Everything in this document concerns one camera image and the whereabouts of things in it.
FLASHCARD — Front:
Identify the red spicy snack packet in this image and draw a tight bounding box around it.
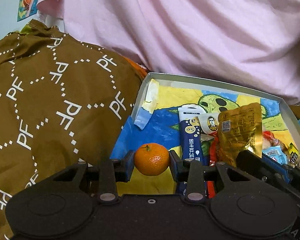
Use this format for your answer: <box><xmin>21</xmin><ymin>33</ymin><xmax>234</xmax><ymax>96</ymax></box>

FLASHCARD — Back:
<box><xmin>207</xmin><ymin>137</ymin><xmax>222</xmax><ymax>199</ymax></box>

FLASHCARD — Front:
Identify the light blue sausage packet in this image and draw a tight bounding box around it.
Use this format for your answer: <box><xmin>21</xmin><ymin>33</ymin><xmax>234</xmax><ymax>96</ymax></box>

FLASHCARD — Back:
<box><xmin>262</xmin><ymin>146</ymin><xmax>288</xmax><ymax>165</ymax></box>

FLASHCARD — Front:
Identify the brown PF patterned pillow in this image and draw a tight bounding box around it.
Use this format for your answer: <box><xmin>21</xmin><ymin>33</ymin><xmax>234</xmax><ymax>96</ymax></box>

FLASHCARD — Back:
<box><xmin>0</xmin><ymin>20</ymin><xmax>147</xmax><ymax>239</ymax></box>

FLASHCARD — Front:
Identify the gold foil snack packet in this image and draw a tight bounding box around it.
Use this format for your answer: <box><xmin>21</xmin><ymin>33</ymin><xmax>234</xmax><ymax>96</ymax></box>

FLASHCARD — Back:
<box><xmin>217</xmin><ymin>102</ymin><xmax>263</xmax><ymax>167</ymax></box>

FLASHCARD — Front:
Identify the yellow snack bar packet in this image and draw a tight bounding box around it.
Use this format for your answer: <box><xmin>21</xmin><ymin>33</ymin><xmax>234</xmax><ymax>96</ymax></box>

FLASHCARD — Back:
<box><xmin>288</xmin><ymin>142</ymin><xmax>300</xmax><ymax>165</ymax></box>

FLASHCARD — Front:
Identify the grey shallow box tray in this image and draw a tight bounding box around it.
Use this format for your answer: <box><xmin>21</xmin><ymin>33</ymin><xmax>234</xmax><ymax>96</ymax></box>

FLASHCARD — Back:
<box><xmin>111</xmin><ymin>73</ymin><xmax>300</xmax><ymax>159</ymax></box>

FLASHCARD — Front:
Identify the cream cartoon-man snack packet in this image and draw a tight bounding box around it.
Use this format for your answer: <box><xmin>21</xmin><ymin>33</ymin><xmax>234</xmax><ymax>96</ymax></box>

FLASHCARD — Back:
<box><xmin>198</xmin><ymin>113</ymin><xmax>219</xmax><ymax>137</ymax></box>

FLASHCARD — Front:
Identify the pink hanging sheet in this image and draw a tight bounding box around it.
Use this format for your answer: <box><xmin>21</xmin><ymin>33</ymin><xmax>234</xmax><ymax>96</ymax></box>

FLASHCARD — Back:
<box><xmin>37</xmin><ymin>0</ymin><xmax>300</xmax><ymax>105</ymax></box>

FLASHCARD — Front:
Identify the orange mandarin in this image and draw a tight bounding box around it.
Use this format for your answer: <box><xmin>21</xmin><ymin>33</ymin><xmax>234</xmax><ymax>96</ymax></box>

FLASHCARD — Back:
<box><xmin>134</xmin><ymin>143</ymin><xmax>170</xmax><ymax>176</ymax></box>

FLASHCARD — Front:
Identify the quail egg snack packet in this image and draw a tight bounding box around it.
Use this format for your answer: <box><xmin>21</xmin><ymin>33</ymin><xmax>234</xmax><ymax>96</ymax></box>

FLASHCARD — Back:
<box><xmin>262</xmin><ymin>131</ymin><xmax>300</xmax><ymax>168</ymax></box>

